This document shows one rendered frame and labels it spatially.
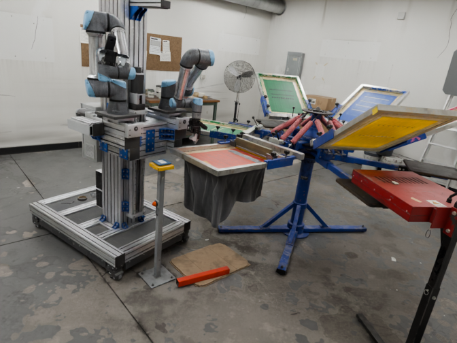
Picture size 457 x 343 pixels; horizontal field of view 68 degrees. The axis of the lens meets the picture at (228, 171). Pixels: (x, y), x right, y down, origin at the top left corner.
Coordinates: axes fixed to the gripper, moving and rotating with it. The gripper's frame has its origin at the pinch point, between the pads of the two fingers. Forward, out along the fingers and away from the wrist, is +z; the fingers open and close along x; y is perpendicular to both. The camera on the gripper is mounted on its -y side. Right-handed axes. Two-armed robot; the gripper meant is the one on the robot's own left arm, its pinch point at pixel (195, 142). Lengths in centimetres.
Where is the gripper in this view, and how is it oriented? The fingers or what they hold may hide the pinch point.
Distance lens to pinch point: 276.7
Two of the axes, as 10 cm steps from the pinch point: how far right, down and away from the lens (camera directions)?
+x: 6.5, 3.1, -6.9
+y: -7.4, 1.0, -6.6
